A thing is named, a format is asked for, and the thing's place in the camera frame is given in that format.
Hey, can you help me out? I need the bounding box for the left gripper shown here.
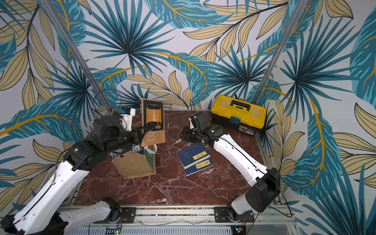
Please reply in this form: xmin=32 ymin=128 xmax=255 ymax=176
xmin=104 ymin=125 xmax=150 ymax=155

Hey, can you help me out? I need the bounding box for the green burlap Christmas bag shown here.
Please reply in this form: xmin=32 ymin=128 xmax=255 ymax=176
xmin=110 ymin=145 xmax=158 ymax=179

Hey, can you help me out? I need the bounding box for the brown cover book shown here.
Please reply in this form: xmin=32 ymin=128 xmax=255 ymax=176
xmin=141 ymin=99 xmax=165 ymax=147

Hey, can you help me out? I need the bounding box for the dark wolf cover book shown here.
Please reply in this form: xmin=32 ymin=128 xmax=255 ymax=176
xmin=132 ymin=145 xmax=145 ymax=154

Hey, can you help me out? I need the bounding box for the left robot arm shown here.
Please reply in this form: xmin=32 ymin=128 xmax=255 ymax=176
xmin=1 ymin=114 xmax=139 ymax=235

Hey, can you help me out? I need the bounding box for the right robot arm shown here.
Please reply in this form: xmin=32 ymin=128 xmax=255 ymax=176
xmin=180 ymin=111 xmax=281 ymax=221

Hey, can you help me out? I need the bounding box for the blue book top stack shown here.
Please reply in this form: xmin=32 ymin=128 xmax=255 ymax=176
xmin=177 ymin=144 xmax=210 ymax=169

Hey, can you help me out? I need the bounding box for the blue book stack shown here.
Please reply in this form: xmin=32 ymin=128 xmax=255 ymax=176
xmin=185 ymin=159 xmax=213 ymax=176
xmin=177 ymin=144 xmax=210 ymax=169

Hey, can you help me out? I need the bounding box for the blue book middle stack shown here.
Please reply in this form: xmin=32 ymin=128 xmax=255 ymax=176
xmin=185 ymin=159 xmax=213 ymax=176

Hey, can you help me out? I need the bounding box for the yellow black toolbox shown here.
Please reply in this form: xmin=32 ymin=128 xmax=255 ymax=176
xmin=211 ymin=95 xmax=266 ymax=135

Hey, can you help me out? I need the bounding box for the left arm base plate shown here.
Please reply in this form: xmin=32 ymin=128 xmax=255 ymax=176
xmin=97 ymin=207 xmax=136 ymax=225

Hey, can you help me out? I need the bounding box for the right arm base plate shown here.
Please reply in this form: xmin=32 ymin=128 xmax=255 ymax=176
xmin=214 ymin=206 xmax=255 ymax=223

